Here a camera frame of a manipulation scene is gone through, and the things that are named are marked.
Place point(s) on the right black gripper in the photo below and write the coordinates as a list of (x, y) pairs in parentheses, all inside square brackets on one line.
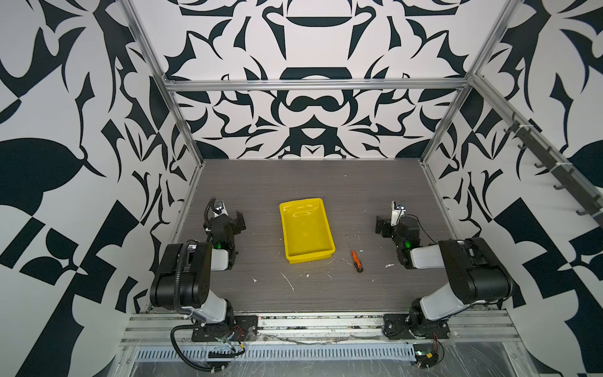
[(387, 227)]

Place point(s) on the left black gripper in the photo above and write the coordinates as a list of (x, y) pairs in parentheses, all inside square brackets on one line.
[(234, 225)]

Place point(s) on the orange handled screwdriver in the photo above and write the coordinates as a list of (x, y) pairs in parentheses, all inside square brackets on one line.
[(356, 261)]

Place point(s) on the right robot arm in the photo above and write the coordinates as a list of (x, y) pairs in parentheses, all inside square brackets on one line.
[(475, 277)]

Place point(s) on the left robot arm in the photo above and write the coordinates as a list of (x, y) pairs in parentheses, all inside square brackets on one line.
[(182, 282)]

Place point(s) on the yellow plastic bin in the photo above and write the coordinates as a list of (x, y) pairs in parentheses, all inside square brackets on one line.
[(307, 234)]

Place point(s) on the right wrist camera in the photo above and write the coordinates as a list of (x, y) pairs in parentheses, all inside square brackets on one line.
[(398, 211)]

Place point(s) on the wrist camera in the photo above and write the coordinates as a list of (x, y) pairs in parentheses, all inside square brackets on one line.
[(218, 208), (398, 211)]

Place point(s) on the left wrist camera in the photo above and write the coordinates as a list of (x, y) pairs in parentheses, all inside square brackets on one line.
[(218, 208)]

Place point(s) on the white slotted cable duct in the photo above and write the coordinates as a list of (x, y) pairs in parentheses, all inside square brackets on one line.
[(294, 352)]

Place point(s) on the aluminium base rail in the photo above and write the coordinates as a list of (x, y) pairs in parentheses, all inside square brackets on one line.
[(310, 328)]

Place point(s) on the black wall hook rail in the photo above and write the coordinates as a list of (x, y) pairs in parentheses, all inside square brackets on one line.
[(551, 161)]

